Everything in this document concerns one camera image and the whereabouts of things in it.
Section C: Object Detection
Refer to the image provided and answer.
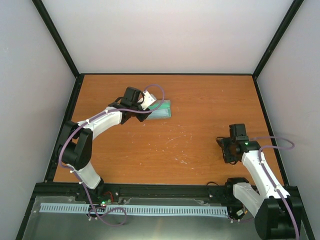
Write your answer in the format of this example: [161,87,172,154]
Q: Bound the grey glasses case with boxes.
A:
[146,100,172,120]

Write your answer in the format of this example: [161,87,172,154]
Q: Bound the black sunglasses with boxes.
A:
[215,137,224,151]

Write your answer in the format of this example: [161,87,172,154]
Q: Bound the light blue cleaning cloth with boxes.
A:
[147,108,171,120]

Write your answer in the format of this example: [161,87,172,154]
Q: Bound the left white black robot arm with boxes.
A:
[56,87,157,202]

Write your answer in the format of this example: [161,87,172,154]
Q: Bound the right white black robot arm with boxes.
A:
[216,123,303,240]

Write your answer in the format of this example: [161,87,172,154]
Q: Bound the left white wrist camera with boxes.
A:
[140,90,157,110]

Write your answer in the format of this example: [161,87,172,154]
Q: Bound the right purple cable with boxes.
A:
[227,136,301,240]

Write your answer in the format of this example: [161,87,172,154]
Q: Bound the purple cable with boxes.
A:
[58,84,166,227]
[227,136,301,240]

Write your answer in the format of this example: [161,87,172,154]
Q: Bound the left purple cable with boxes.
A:
[58,84,166,227]

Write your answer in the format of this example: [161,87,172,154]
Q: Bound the light blue cable duct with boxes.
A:
[39,203,228,218]

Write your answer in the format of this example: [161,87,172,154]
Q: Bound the right black frame post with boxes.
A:
[252,0,304,81]

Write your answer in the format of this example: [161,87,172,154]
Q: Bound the black frame post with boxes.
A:
[32,0,80,79]
[252,0,304,81]

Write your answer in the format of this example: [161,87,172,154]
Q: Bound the left black frame post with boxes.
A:
[32,0,80,79]

